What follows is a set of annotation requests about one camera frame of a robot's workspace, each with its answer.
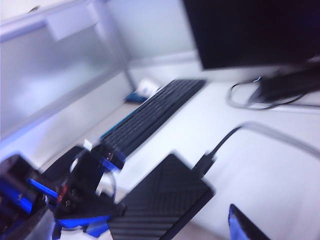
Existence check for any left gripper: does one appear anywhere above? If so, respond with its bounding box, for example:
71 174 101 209
0 154 126 237

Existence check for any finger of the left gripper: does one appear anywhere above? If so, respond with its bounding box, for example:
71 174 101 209
72 143 126 186

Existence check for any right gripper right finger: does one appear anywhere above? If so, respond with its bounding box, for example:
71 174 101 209
228 203 271 240

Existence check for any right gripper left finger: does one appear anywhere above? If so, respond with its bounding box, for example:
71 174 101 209
14 206 63 240

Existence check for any black portable hard drive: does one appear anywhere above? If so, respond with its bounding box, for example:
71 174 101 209
108 153 216 240

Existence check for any white desk riser board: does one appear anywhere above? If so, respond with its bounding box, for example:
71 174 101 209
39 81 320 240

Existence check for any black keyboard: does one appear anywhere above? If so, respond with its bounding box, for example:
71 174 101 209
99 78 207 157

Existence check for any white tissue pack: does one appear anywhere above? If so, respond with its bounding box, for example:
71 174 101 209
124 78 162 104

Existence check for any wide frosted partition panel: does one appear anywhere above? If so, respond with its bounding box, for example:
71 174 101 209
104 0 203 83

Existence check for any black computer monitor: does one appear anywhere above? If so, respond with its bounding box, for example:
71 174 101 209
181 0 320 71

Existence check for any thin black looped cable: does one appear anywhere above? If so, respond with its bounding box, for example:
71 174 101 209
226 76 320 111

